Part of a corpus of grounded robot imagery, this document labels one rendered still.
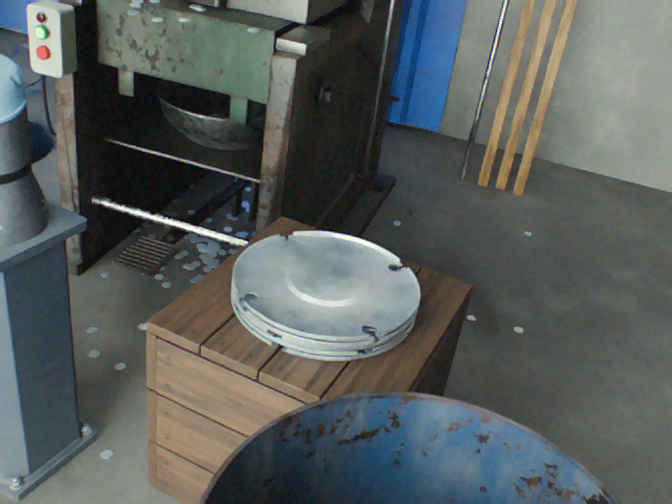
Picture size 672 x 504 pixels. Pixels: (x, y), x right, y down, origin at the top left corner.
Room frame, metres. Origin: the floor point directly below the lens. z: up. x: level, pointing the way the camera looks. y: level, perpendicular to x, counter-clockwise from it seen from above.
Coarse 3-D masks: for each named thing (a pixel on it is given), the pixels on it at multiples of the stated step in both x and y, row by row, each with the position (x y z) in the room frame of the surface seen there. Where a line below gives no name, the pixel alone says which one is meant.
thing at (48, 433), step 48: (48, 240) 0.85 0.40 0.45; (0, 288) 0.79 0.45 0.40; (48, 288) 0.85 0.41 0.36; (0, 336) 0.78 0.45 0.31; (48, 336) 0.85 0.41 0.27; (0, 384) 0.78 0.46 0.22; (48, 384) 0.84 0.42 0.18; (0, 432) 0.78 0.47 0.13; (48, 432) 0.83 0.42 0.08; (96, 432) 0.91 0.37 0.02; (0, 480) 0.77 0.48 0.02
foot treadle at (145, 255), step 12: (240, 180) 1.76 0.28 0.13; (228, 192) 1.67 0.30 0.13; (216, 204) 1.59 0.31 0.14; (192, 216) 1.50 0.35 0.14; (204, 216) 1.51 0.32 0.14; (144, 240) 1.33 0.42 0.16; (156, 240) 1.34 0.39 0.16; (168, 240) 1.37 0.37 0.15; (120, 252) 1.27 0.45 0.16; (132, 252) 1.28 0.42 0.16; (144, 252) 1.29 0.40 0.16; (156, 252) 1.29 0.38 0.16; (168, 252) 1.30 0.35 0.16; (120, 264) 1.23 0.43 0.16; (132, 264) 1.24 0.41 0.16; (144, 264) 1.24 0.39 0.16; (156, 264) 1.25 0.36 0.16
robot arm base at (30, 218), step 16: (0, 176) 0.83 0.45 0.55; (16, 176) 0.85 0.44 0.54; (32, 176) 0.89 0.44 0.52; (0, 192) 0.83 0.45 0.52; (16, 192) 0.84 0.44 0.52; (32, 192) 0.87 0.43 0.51; (0, 208) 0.82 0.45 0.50; (16, 208) 0.83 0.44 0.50; (32, 208) 0.86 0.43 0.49; (48, 208) 0.90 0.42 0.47; (0, 224) 0.81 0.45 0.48; (16, 224) 0.83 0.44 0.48; (32, 224) 0.85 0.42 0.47; (0, 240) 0.81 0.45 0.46; (16, 240) 0.82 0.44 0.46
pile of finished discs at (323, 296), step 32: (256, 256) 0.99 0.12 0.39; (288, 256) 1.00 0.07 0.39; (320, 256) 1.02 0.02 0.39; (352, 256) 1.03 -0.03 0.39; (384, 256) 1.05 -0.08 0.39; (256, 288) 0.90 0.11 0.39; (288, 288) 0.91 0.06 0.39; (320, 288) 0.91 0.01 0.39; (352, 288) 0.93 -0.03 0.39; (384, 288) 0.95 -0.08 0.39; (416, 288) 0.96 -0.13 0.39; (256, 320) 0.83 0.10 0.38; (288, 320) 0.83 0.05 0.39; (320, 320) 0.84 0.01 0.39; (352, 320) 0.85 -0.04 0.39; (384, 320) 0.87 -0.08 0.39; (288, 352) 0.80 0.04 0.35; (320, 352) 0.80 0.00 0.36; (352, 352) 0.81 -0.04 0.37
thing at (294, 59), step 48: (384, 0) 1.87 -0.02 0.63; (288, 48) 1.33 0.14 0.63; (336, 48) 1.52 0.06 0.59; (288, 96) 1.29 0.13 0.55; (336, 96) 1.59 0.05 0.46; (384, 96) 2.06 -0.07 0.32; (288, 144) 1.29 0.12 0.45; (336, 144) 1.69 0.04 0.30; (288, 192) 1.32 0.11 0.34; (336, 192) 1.75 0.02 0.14; (384, 192) 2.02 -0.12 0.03
